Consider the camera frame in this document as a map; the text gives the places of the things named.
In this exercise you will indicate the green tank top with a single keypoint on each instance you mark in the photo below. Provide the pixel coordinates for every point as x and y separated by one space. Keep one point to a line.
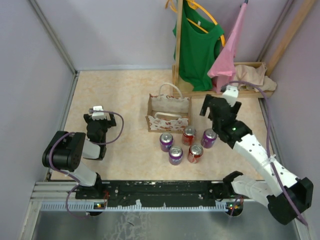
200 45

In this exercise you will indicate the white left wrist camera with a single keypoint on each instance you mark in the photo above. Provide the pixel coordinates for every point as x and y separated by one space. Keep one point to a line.
98 113

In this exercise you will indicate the silver purple can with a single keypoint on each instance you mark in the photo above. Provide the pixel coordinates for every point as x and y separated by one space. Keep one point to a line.
208 138

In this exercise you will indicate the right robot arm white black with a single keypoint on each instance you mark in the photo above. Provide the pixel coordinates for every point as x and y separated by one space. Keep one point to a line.
284 194

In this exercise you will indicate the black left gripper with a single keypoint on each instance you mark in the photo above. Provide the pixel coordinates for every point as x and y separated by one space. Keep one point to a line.
109 123

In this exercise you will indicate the beige crumpled cloth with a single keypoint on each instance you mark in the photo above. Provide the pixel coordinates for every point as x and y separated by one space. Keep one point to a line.
255 76

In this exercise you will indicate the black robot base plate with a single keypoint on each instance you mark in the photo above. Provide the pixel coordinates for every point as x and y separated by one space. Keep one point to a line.
151 194

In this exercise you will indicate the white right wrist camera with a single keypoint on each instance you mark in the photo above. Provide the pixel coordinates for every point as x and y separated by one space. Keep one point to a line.
230 94

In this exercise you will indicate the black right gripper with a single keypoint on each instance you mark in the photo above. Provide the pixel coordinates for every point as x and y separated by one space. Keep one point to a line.
234 109

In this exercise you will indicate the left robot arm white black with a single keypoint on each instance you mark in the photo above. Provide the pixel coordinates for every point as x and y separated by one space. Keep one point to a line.
66 150

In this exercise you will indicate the patterned canvas tote bag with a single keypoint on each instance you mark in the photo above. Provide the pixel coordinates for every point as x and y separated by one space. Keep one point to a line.
166 113

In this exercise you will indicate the wooden clothes rack frame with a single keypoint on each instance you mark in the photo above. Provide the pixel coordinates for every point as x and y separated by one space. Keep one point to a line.
185 87

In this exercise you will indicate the pink shirt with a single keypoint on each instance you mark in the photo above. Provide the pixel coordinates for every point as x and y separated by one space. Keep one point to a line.
223 69

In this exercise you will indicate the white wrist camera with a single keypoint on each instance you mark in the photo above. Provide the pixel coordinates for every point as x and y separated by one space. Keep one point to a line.
230 94
98 113

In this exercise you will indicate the white slotted cable duct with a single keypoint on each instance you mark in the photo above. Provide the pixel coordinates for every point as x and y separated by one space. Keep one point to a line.
87 206

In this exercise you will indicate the red soda can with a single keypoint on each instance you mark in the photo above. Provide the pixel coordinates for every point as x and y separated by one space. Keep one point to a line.
188 135

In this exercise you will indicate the leaning wooden beam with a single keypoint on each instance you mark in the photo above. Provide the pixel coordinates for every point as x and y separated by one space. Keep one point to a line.
288 29

